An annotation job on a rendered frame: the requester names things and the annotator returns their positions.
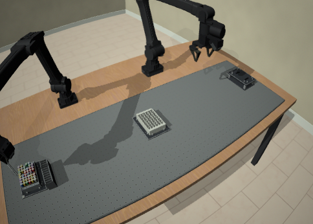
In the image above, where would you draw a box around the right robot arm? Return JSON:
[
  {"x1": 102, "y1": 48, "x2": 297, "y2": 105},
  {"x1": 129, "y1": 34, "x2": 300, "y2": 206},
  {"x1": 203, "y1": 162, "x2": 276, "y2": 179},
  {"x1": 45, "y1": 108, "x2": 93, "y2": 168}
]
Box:
[{"x1": 0, "y1": 31, "x2": 78, "y2": 160}]

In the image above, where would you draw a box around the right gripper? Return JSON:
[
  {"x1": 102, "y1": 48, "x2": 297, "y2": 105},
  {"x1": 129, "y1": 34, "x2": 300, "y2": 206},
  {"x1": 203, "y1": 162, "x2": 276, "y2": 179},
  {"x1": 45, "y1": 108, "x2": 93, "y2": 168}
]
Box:
[{"x1": 0, "y1": 137, "x2": 9, "y2": 164}]

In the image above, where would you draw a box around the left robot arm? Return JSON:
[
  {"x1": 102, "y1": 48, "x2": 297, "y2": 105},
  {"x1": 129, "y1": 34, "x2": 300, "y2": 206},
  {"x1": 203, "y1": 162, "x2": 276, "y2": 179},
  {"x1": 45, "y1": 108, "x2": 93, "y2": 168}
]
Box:
[{"x1": 136, "y1": 0, "x2": 226, "y2": 74}]

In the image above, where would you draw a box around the white grid rack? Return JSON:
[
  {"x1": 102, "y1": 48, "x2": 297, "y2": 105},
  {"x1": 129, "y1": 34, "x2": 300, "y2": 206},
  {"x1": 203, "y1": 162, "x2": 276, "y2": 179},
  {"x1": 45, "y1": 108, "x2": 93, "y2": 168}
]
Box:
[{"x1": 136, "y1": 108, "x2": 166, "y2": 135}]

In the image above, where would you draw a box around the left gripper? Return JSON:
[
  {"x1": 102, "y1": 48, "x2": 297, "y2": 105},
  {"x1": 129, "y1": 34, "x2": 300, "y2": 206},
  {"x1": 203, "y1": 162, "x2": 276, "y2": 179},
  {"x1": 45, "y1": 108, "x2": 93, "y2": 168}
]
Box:
[{"x1": 189, "y1": 32, "x2": 214, "y2": 62}]

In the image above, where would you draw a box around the grey curved work surface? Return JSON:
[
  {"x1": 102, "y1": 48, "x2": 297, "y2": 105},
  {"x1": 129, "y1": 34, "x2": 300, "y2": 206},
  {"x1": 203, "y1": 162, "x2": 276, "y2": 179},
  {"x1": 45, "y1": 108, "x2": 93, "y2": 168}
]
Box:
[{"x1": 1, "y1": 60, "x2": 285, "y2": 224}]

